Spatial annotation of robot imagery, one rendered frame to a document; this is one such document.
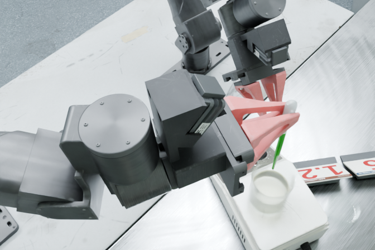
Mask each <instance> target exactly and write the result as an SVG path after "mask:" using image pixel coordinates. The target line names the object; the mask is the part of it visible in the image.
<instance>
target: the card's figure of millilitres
mask: <svg viewBox="0 0 375 250"><path fill-rule="evenodd" d="M298 172H299V174H300V175H301V177H302V178H303V180H310V179H317V178H322V177H329V176H337V175H345V174H348V173H347V172H346V171H345V170H344V169H343V168H342V167H340V166H339V165H338V164H336V165H329V166H321V167H313V168H309V169H301V170H298Z"/></svg>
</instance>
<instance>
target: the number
mask: <svg viewBox="0 0 375 250"><path fill-rule="evenodd" d="M346 164H347V165H349V166H350V167H351V168H352V169H353V170H354V171H356V172H357V173H358V172H366V171H373V170H375V159H372V160H364V161H357V162H349V163H346Z"/></svg>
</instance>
